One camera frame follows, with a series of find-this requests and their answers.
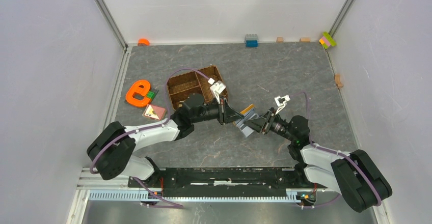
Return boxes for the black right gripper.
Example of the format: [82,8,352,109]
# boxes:
[242,107,295,142]

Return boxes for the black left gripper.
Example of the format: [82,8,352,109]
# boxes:
[192,95,245,126]

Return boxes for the blue cards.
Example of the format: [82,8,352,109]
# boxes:
[235,109,261,139]

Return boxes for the yellow leather card holder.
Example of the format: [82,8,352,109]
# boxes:
[234,104,259,138]

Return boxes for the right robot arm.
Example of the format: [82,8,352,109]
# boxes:
[245,108,393,212]

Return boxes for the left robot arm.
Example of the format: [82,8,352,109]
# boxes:
[87,93,244,187]

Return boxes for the pink card on table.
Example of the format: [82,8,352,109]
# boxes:
[142,104,167,121]

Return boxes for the brown woven basket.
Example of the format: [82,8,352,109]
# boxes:
[164,71,214,110]

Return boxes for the blue grey toy bricks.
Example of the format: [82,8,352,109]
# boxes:
[245,34,259,48]

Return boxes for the green toy brick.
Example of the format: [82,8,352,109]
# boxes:
[146,90,158,100]

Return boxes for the curved wooden block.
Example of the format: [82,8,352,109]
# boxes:
[334,74,344,89]

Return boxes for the orange letter shaped block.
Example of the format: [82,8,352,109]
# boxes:
[125,80,151,108]

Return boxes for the green pink yellow bricks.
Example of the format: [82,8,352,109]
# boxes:
[319,32,337,49]

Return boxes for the orange round cap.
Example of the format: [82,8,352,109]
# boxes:
[137,38,150,46]

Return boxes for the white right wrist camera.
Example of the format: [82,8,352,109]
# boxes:
[274,95,291,115]

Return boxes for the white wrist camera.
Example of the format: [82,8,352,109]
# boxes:
[274,95,291,115]
[207,78,226,103]

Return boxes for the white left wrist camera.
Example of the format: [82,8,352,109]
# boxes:
[207,78,226,103]

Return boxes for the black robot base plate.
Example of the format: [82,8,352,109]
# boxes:
[144,167,316,198]

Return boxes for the aluminium frame rail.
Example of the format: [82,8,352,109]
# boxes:
[94,0,128,50]

